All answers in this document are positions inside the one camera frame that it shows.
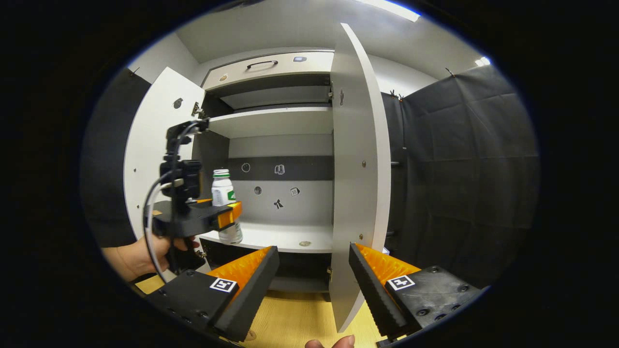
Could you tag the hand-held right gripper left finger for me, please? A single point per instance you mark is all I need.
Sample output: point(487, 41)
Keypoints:
point(251, 285)

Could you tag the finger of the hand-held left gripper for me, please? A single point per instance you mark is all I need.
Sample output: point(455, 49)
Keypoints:
point(204, 200)
point(227, 217)

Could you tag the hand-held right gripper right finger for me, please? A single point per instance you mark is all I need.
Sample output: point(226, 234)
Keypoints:
point(370, 285)

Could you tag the white plastic bottle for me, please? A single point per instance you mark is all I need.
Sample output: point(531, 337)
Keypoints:
point(221, 187)

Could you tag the white cabinet door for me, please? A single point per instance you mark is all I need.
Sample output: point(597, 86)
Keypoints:
point(145, 145)
point(358, 169)

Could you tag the grey and white cabinet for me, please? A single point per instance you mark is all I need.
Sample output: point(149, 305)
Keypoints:
point(280, 121)

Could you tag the white cabinet drawer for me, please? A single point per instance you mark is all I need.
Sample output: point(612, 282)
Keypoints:
point(285, 67)

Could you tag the small ceiling light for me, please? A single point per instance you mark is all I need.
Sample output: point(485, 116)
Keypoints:
point(482, 61)

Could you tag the long ceiling light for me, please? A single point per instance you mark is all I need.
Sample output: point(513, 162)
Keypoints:
point(391, 9)

